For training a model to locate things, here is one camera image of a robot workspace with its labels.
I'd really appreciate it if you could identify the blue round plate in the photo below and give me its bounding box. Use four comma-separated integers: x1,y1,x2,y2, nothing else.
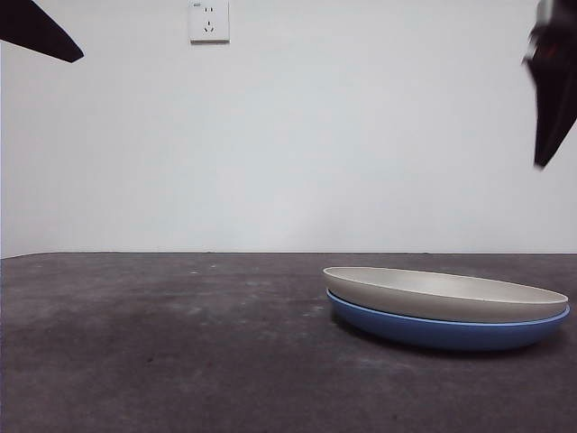
325,290,572,352

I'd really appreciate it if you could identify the white round plate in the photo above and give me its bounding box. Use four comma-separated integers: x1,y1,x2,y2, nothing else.
322,265,569,324

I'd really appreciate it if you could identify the white wall socket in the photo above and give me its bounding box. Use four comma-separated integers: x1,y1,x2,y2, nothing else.
188,0,230,45

